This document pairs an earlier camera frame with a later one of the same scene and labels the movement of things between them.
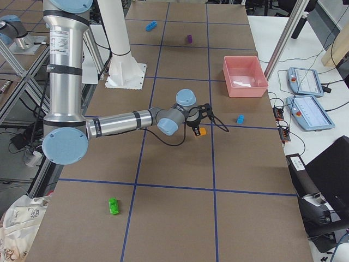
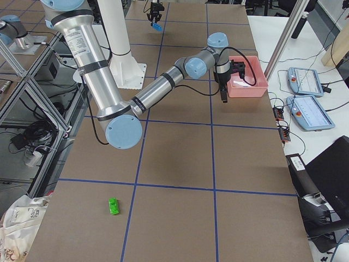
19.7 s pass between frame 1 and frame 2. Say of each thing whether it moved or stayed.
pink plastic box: stayed
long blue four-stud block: moved
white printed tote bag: stayed
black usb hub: stayed
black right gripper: moved
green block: stayed
